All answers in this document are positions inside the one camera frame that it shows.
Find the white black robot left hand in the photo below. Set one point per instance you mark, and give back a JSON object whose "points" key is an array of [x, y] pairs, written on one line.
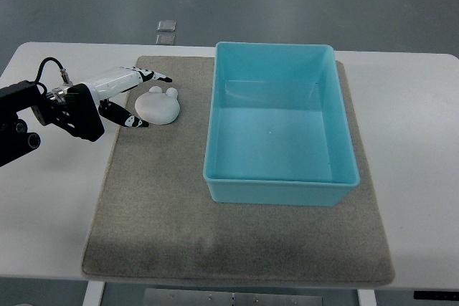
{"points": [[115, 81]]}

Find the white bunny toy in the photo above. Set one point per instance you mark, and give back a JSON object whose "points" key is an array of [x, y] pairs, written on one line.
{"points": [[158, 107]]}

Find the blue plastic box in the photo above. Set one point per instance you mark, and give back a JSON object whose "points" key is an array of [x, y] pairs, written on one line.
{"points": [[278, 129]]}

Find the lower floor socket plate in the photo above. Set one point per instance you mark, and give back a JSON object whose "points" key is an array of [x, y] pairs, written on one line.
{"points": [[165, 39]]}

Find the floor socket plate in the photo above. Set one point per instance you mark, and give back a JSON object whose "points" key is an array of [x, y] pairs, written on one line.
{"points": [[166, 26], [165, 39]]}

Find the upper floor socket plate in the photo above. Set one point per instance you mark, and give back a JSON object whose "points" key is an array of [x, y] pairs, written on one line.
{"points": [[166, 26]]}

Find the grey felt mat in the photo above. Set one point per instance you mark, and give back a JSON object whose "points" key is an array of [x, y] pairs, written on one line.
{"points": [[155, 220]]}

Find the white left table leg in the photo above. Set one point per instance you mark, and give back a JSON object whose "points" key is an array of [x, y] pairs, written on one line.
{"points": [[93, 294]]}

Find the white table leg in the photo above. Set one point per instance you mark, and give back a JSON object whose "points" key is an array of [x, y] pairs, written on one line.
{"points": [[366, 297], [93, 294]]}

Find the metal table crossbar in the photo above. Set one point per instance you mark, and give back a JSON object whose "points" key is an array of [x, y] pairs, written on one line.
{"points": [[196, 297]]}

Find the white right table leg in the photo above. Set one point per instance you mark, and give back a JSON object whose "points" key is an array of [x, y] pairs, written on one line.
{"points": [[366, 297]]}

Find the black table control panel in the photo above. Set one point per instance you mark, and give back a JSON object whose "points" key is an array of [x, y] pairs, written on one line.
{"points": [[436, 295]]}

